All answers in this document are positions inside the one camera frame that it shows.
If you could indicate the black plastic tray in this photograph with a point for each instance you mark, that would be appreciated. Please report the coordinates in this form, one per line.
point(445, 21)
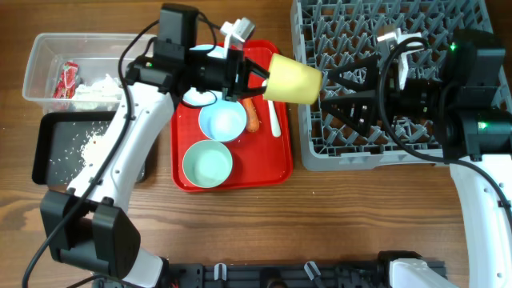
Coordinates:
point(40, 175)

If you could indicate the white plastic spoon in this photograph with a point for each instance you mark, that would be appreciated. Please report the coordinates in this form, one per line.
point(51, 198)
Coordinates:
point(274, 122)

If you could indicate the grey dishwasher rack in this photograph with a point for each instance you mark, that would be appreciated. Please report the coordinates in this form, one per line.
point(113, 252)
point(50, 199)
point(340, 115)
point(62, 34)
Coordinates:
point(328, 34)

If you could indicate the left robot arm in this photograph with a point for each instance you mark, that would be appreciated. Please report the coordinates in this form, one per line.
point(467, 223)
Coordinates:
point(87, 225)

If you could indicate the red serving tray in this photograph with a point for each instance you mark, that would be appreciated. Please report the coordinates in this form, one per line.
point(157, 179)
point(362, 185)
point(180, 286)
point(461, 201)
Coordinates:
point(259, 158)

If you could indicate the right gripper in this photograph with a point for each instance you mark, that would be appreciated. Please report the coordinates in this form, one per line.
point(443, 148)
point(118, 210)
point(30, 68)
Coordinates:
point(387, 94)

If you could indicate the white tissue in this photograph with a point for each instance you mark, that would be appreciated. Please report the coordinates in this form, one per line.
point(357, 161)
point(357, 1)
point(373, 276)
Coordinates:
point(105, 93)

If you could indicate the white rice pile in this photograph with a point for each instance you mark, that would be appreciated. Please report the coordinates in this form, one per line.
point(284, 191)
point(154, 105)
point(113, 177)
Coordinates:
point(92, 150)

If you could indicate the red snack wrapper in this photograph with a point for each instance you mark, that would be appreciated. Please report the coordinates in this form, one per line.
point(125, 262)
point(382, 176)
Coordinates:
point(67, 82)

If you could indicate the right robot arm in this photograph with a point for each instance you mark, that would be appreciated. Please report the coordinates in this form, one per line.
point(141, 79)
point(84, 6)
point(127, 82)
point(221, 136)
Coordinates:
point(475, 135)

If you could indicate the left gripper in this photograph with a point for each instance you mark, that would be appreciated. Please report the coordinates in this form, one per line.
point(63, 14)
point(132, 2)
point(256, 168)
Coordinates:
point(236, 60)

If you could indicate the clear plastic bin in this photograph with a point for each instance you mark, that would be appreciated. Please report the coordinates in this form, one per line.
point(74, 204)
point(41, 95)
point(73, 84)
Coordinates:
point(96, 55)

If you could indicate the yellow plastic cup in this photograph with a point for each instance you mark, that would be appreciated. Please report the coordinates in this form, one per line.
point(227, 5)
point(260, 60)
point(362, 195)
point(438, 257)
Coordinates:
point(292, 82)

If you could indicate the small light blue bowl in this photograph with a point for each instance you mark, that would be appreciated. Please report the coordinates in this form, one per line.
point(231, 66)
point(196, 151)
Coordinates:
point(223, 121)

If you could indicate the green bowl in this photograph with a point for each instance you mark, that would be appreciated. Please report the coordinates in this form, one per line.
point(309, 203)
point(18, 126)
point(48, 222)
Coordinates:
point(207, 164)

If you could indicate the orange carrot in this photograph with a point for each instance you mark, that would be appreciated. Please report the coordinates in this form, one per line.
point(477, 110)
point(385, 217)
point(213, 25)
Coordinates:
point(253, 123)

